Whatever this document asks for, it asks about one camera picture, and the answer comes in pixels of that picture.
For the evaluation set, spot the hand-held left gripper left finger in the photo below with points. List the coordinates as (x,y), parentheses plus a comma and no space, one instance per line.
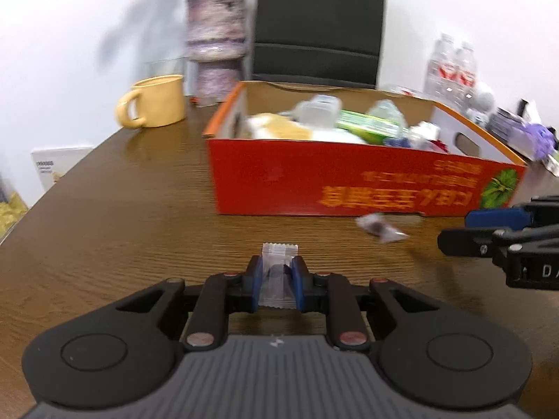
(257,283)

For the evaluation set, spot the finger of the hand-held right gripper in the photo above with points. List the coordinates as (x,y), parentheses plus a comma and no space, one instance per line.
(467,242)
(493,218)

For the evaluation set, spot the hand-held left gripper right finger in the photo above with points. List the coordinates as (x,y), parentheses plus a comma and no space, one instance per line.
(299,283)

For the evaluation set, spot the small clear sachet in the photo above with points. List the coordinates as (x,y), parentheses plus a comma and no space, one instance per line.
(277,253)
(380,227)

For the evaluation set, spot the red cardboard box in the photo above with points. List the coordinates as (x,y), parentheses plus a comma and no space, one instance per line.
(305,179)

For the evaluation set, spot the white packet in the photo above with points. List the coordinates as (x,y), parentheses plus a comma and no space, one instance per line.
(423,135)

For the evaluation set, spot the green box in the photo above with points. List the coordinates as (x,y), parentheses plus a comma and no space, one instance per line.
(367,126)

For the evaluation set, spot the yellow and white plush alpaca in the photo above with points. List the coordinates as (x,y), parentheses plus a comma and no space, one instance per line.
(279,128)

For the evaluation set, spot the translucent plastic container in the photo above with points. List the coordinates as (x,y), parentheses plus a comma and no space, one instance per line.
(316,111)

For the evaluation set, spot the purple tissue pack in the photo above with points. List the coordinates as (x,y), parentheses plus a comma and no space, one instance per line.
(535,139)

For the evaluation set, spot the dark striped small box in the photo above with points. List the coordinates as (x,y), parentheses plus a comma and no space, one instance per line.
(502,124)

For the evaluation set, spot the white robot toy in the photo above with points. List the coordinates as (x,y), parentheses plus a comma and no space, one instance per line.
(482,100)

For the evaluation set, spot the lying clear water bottle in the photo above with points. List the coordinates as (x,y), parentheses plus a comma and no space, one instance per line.
(404,90)

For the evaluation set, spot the small clear plastic piece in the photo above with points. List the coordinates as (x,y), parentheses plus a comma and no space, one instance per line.
(201,101)

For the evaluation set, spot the yellow mug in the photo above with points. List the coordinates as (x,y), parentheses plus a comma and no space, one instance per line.
(159,100)

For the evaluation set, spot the white booklet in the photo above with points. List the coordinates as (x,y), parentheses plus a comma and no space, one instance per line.
(56,166)

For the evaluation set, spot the clear drinking glass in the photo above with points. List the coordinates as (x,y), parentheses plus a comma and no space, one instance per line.
(168,66)

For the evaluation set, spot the clear bag of yellow snacks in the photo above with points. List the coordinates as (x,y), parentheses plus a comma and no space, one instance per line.
(11,214)

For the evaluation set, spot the purple textured vase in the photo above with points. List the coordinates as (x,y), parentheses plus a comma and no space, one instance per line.
(216,30)

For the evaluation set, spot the black paper bag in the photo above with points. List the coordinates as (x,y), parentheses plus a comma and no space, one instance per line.
(319,17)

